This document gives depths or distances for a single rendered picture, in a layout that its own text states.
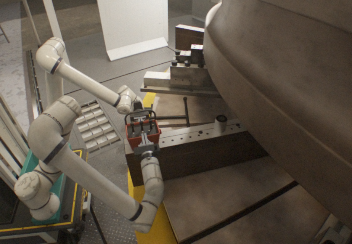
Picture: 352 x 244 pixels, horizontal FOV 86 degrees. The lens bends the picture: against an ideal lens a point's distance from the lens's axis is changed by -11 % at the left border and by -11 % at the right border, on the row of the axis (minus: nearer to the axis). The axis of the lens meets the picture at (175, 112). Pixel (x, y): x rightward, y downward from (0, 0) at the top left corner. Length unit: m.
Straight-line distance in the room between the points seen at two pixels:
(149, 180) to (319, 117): 0.77
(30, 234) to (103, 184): 0.95
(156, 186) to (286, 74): 0.80
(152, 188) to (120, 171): 1.20
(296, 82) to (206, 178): 0.96
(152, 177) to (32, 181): 0.74
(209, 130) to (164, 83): 1.15
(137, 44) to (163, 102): 2.25
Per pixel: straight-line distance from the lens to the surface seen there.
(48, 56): 1.37
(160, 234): 1.80
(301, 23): 1.07
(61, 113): 0.93
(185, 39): 3.44
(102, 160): 2.26
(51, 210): 1.55
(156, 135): 1.25
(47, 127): 0.89
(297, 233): 1.65
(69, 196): 1.73
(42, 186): 1.43
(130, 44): 4.33
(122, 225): 1.86
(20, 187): 1.43
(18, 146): 1.71
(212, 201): 1.58
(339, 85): 0.99
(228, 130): 1.48
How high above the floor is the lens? 1.69
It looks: 39 degrees down
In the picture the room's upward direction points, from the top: straight up
